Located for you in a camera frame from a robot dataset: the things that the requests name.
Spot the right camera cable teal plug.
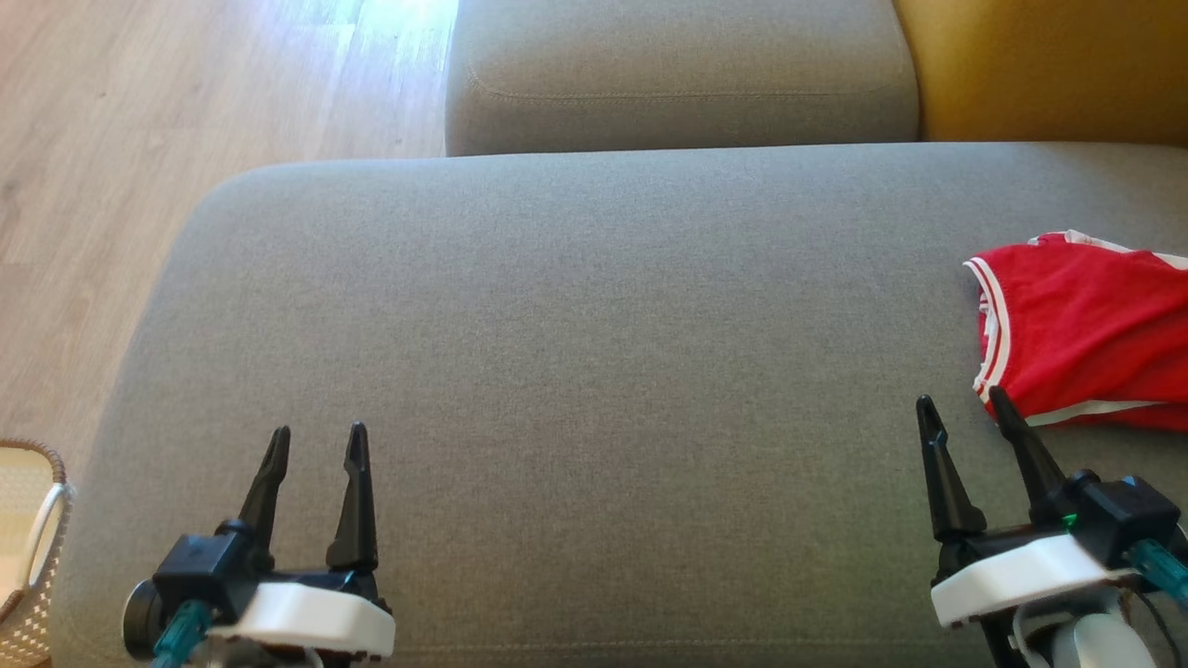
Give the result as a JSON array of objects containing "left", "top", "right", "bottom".
[{"left": 1125, "top": 537, "right": 1188, "bottom": 610}]

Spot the wide grey sofa chaise cushion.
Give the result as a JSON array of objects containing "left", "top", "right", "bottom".
[{"left": 49, "top": 140, "right": 1188, "bottom": 668}]

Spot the yellow sofa back cushion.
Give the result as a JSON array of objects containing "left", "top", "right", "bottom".
[{"left": 892, "top": 0, "right": 1188, "bottom": 148}]

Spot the grey sofa back cushion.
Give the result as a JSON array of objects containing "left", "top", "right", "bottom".
[{"left": 445, "top": 0, "right": 921, "bottom": 158}]

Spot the left camera cable teal plug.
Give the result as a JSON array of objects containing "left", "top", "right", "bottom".
[{"left": 150, "top": 597, "right": 217, "bottom": 668}]

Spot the woven laundry basket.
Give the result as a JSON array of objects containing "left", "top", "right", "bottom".
[{"left": 0, "top": 437, "right": 76, "bottom": 668}]

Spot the red Bulls basketball jersey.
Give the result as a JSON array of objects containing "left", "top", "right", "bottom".
[{"left": 962, "top": 237, "right": 1188, "bottom": 435}]

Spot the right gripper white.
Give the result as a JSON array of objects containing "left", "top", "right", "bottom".
[{"left": 915, "top": 385, "right": 1139, "bottom": 631}]

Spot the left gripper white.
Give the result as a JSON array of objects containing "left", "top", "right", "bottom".
[{"left": 208, "top": 422, "right": 396, "bottom": 662}]

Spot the camera cable teal plug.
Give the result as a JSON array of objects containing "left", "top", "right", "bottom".
[
  {"left": 1125, "top": 537, "right": 1188, "bottom": 610},
  {"left": 150, "top": 597, "right": 217, "bottom": 668}
]

